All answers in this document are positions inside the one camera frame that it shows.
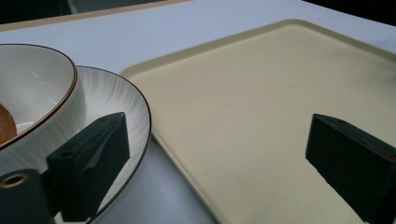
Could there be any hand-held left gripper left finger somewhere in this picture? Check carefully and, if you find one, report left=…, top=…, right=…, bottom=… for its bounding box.
left=46, top=111, right=131, bottom=223

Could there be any white ribbed plate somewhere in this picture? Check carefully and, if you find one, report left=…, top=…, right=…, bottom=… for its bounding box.
left=52, top=65, right=152, bottom=224

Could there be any beige plastic tray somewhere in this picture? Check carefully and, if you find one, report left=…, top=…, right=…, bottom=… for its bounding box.
left=120, top=19, right=396, bottom=224

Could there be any brown wooden spoon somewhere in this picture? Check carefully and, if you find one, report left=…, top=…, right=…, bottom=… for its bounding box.
left=0, top=102, right=18, bottom=146

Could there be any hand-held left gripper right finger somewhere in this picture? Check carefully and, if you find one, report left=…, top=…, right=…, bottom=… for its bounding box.
left=304, top=113, right=396, bottom=224

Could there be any white bowl with brown rim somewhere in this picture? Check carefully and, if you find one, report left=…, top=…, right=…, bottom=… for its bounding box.
left=0, top=43, right=88, bottom=176

